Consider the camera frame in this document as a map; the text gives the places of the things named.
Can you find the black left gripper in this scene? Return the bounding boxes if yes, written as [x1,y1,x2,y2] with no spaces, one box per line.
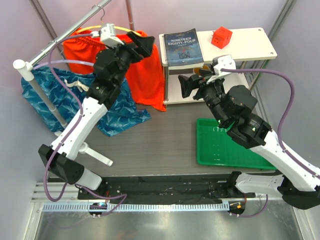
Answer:
[106,33,155,87]

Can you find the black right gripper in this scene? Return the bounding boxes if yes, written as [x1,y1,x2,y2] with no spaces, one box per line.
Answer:
[178,69,228,127]

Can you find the yellow hanger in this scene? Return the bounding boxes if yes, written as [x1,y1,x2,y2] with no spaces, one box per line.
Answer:
[75,0,142,37]

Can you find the orange shorts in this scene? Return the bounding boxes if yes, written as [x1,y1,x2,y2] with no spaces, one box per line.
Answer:
[63,30,166,112]

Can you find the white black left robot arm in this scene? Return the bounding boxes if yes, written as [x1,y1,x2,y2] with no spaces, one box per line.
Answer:
[38,31,155,200]

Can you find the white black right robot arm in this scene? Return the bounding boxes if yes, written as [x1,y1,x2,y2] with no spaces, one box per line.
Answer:
[178,70,320,210]

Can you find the blue patterned shorts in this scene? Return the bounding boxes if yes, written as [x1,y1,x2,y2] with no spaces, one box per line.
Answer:
[21,66,151,137]

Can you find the Nineteen Eighty-Four book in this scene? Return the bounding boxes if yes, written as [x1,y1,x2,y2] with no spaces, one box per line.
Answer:
[163,28,204,70]

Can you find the white two-tier shelf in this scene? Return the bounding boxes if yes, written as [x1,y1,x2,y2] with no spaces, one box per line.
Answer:
[159,27,277,105]

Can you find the red cube power strip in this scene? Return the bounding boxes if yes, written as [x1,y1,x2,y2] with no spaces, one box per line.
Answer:
[211,26,233,49]

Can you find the green plastic tray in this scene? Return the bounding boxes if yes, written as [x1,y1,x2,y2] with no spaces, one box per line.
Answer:
[196,118,277,170]

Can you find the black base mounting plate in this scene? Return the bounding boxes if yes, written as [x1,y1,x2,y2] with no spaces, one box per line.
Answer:
[77,174,256,205]

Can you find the white clothes rack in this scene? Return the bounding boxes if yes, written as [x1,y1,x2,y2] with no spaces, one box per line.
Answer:
[13,0,135,167]

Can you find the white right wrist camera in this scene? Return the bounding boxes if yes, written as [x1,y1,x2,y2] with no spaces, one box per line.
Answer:
[206,54,236,84]

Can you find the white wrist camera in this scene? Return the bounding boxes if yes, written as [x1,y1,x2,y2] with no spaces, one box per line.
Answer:
[91,23,124,48]
[206,54,236,84]

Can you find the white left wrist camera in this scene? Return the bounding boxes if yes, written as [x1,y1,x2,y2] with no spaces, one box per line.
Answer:
[91,23,124,48]

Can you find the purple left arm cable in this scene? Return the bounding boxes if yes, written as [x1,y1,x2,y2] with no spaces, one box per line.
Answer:
[43,33,128,218]

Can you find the white slotted cable duct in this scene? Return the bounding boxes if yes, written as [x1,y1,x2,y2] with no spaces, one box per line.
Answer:
[42,201,230,213]

